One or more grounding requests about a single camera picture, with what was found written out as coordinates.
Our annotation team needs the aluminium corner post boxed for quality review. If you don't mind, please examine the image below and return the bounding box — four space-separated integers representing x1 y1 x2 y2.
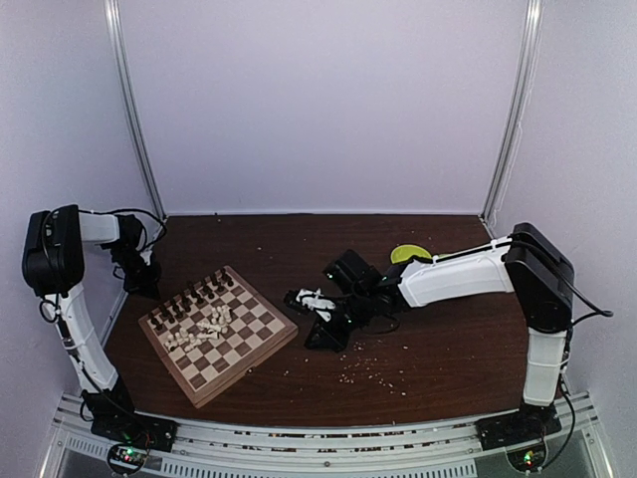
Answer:
481 0 544 231
104 0 166 219

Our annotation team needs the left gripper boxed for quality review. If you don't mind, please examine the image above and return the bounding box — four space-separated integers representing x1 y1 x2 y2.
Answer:
110 246 162 300

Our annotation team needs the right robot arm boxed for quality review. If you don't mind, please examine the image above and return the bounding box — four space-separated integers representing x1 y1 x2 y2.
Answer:
288 223 574 440

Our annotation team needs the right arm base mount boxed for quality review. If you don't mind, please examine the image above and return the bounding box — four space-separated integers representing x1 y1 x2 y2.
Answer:
475 403 561 473

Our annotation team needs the aluminium front rail frame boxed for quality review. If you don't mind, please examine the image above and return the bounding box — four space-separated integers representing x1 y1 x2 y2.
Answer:
36 393 618 477

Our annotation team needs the black chess pieces row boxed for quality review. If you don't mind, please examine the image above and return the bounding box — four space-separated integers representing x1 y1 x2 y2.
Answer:
143 268 235 334

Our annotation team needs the green plastic bowl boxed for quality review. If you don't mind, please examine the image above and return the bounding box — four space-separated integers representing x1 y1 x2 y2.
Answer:
390 244 432 264

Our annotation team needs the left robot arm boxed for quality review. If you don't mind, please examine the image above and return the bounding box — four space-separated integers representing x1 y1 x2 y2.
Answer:
22 204 167 442

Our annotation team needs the wooden chess board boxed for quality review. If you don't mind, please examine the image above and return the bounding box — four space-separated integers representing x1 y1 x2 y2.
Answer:
138 265 299 408

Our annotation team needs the right aluminium corner post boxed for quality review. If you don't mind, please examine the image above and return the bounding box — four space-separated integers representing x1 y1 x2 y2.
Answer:
481 0 544 231

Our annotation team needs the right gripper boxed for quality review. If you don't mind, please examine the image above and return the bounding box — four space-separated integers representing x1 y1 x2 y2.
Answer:
305 289 374 353

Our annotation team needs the left aluminium corner post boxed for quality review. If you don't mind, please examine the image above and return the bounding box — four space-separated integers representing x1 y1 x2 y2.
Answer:
104 0 166 219

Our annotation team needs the white chess pieces pile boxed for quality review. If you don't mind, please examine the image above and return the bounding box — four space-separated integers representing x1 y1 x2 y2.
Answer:
162 306 233 353

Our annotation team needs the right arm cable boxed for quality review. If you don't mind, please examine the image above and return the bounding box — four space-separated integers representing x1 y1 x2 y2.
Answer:
561 278 615 320

